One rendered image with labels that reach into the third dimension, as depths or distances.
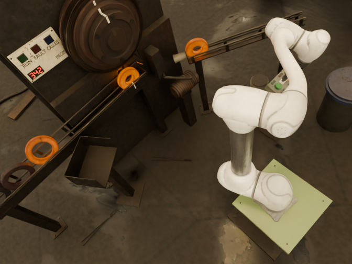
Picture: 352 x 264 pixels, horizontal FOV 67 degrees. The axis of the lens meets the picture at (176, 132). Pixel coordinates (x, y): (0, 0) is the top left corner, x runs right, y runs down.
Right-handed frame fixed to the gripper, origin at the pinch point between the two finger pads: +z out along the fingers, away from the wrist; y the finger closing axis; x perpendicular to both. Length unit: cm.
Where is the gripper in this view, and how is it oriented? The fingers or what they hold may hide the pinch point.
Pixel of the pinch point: (283, 79)
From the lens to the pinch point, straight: 175.3
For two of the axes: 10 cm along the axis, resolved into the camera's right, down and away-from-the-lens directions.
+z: -0.5, 2.9, 9.5
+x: 7.0, 6.9, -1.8
